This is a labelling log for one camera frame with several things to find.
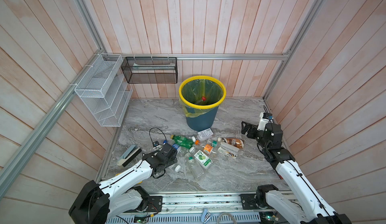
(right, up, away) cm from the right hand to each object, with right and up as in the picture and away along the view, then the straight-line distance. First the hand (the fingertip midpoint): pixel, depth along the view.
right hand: (249, 123), depth 80 cm
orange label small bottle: (-22, -16, +8) cm, 28 cm away
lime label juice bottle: (-24, -22, +4) cm, 33 cm away
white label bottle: (-10, -16, +6) cm, 20 cm away
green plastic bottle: (-36, -13, +13) cm, 40 cm away
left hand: (-45, -23, +4) cm, 51 cm away
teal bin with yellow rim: (-20, 0, +23) cm, 31 cm away
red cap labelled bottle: (-23, +15, +21) cm, 35 cm away
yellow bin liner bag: (-25, +20, +20) cm, 38 cm away
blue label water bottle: (-38, -19, +10) cm, 44 cm away
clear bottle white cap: (-29, -26, 0) cm, 39 cm away
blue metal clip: (-25, -43, -11) cm, 51 cm away
